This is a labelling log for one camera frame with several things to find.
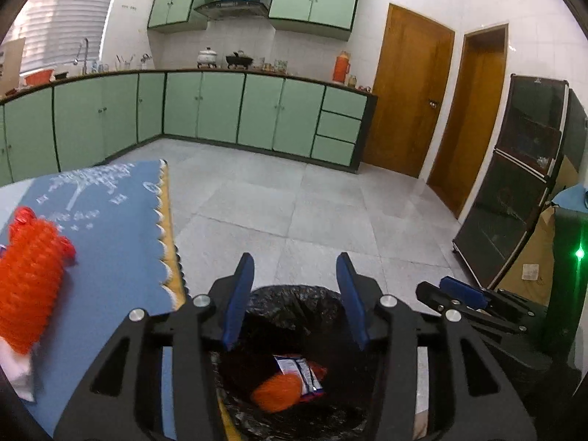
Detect closed wooden door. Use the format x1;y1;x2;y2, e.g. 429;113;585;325
363;4;455;179

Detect green lower kitchen cabinets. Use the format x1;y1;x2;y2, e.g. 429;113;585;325
0;70;377;189

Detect light blue tablecloth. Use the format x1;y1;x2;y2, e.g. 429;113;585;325
0;175;42;235

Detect white tissue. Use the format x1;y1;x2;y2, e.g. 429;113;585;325
0;335;35;401

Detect orange thermos flask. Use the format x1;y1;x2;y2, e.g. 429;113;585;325
333;50;352;84

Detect wooden table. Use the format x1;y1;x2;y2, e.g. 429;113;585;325
158;161;240;441

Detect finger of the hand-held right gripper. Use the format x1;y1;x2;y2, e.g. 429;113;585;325
416;282;529;336
438;276;543;315

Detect black glass display cabinet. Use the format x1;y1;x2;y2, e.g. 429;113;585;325
452;73;588;290

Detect white and red snack packet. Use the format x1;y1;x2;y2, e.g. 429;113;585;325
273;355;328;398

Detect black range hood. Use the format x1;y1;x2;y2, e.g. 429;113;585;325
193;0;271;21

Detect orange foam mesh net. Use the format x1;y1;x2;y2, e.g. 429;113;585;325
250;372;306;413
0;207;77;354

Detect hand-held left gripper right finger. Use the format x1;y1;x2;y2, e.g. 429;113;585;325
335;252;538;441

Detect chrome kitchen faucet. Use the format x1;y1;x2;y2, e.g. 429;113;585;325
73;38;90;74

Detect window blinds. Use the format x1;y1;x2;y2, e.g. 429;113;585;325
16;0;115;76

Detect black wok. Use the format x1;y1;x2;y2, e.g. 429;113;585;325
225;50;254;69

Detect orange plastic basin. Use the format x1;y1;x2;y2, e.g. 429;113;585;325
24;69;56;86

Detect trash bin with black bag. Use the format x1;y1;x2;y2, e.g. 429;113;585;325
202;285;391;441

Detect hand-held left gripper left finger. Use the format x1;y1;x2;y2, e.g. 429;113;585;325
54;252;255;441

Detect blue printed tablecloth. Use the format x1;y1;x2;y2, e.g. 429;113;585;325
0;160;187;441

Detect brown cardboard sheet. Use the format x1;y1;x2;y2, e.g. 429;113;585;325
498;156;580;306

